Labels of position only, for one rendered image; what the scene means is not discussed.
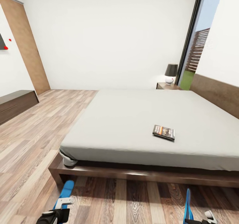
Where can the bench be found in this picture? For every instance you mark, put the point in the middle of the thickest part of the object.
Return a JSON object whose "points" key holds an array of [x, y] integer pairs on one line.
{"points": [[13, 104]]}

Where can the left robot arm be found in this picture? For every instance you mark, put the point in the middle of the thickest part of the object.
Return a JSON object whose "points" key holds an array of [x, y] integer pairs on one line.
{"points": [[58, 215]]}

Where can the nightstand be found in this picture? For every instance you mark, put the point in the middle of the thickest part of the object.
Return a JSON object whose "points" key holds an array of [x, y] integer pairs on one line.
{"points": [[171, 86]]}

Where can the hardback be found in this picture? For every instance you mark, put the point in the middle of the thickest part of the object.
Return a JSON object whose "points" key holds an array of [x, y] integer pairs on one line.
{"points": [[164, 132]]}

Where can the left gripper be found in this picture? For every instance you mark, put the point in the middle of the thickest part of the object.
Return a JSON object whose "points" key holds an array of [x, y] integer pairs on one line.
{"points": [[63, 215]]}

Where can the sandal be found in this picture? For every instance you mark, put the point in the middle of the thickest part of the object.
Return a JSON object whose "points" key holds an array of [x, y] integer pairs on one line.
{"points": [[66, 192], [188, 214]]}

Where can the sliding door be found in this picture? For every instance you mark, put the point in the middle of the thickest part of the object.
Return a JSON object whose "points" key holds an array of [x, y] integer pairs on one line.
{"points": [[17, 19]]}

